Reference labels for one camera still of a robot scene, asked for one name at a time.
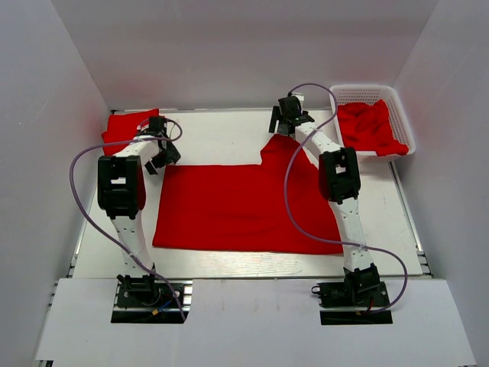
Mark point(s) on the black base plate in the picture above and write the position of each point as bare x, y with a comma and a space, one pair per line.
142, 304
336, 308

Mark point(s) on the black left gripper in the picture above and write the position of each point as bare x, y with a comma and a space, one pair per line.
166, 155

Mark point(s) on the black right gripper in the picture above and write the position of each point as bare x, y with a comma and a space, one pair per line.
283, 125

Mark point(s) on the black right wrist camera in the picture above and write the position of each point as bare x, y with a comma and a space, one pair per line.
290, 105

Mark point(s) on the red t-shirt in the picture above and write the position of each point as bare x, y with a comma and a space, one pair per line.
273, 206
124, 127

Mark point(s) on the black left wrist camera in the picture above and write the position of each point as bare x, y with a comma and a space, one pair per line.
157, 125

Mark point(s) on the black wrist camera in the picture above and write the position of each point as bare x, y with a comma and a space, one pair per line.
157, 125
290, 105

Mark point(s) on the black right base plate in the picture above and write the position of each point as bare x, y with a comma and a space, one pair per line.
336, 308

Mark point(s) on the red t-shirts in basket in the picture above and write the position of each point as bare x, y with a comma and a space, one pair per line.
367, 128

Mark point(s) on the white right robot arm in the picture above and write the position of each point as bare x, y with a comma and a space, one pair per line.
339, 184

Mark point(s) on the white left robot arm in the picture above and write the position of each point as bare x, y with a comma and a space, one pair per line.
122, 195

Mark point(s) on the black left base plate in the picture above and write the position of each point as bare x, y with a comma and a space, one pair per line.
142, 304

